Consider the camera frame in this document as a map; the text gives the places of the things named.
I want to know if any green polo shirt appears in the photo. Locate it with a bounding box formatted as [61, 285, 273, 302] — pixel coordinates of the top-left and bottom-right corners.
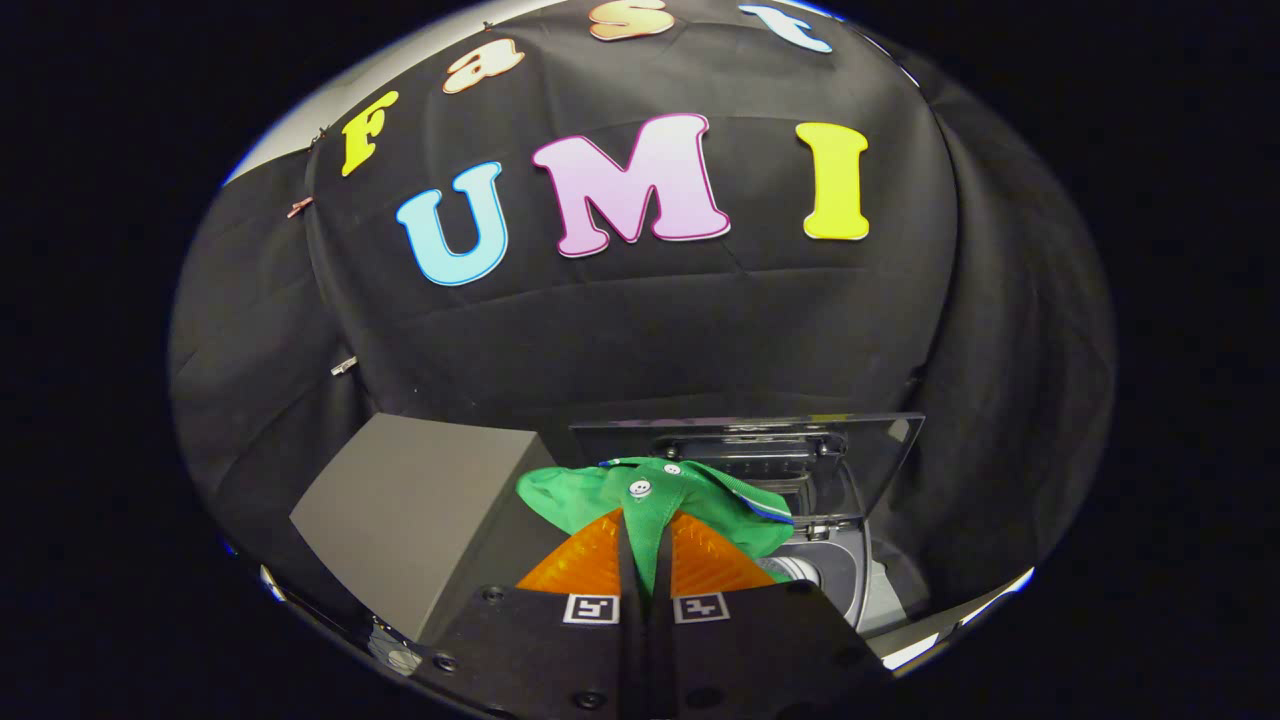
[515, 455, 797, 601]

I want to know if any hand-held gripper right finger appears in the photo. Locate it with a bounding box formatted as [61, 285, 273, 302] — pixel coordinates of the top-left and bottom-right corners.
[645, 510, 896, 720]

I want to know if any black backdrop cloth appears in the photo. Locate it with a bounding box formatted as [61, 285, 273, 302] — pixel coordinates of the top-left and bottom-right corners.
[168, 0, 1116, 641]

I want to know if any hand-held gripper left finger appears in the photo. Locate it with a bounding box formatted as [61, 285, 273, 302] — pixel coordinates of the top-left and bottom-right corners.
[410, 508, 646, 720]

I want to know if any grey washing machine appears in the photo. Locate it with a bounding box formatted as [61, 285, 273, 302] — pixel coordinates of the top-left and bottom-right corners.
[655, 432, 938, 641]

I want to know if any grey box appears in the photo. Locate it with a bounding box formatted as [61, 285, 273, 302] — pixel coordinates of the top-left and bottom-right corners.
[290, 413, 559, 643]

